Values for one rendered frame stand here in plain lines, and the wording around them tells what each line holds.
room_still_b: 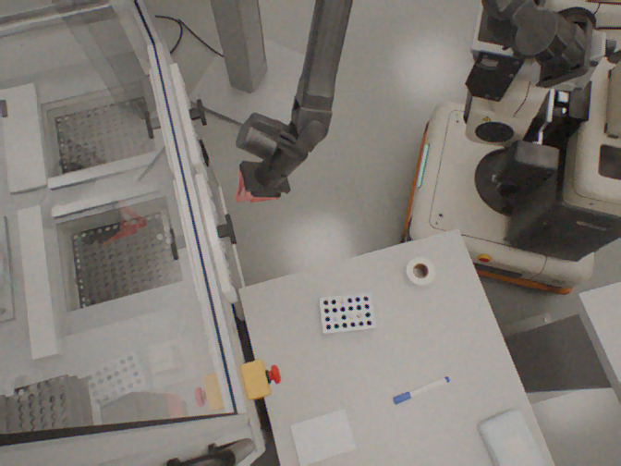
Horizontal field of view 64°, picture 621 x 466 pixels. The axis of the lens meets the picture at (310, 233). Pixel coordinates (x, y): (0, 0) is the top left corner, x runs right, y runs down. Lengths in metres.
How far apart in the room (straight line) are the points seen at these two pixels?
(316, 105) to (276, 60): 1.57
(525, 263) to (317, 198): 0.86
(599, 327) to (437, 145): 0.92
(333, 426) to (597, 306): 0.70
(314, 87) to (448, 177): 1.12
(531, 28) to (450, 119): 1.10
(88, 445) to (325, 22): 0.70
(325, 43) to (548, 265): 1.31
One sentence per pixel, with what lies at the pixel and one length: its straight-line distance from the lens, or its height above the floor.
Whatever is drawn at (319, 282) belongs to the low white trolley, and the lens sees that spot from 1.23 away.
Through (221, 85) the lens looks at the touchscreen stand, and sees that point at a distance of 2.39.
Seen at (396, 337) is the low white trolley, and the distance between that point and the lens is 1.22.
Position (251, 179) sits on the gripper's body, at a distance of 0.98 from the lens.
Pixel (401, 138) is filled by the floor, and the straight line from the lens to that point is 2.29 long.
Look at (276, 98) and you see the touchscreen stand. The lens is 2.33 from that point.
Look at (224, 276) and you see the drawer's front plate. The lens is 1.08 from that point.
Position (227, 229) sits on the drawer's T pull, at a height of 0.91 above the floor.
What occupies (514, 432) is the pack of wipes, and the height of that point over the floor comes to 0.80.
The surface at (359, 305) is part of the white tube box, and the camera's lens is 1.19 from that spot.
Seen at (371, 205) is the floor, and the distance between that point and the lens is 2.13.
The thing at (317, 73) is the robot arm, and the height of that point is 1.26.
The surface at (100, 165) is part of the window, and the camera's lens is 0.52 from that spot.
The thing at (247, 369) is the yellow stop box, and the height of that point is 0.91.
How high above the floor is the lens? 1.96
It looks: 71 degrees down
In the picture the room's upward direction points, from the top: straight up
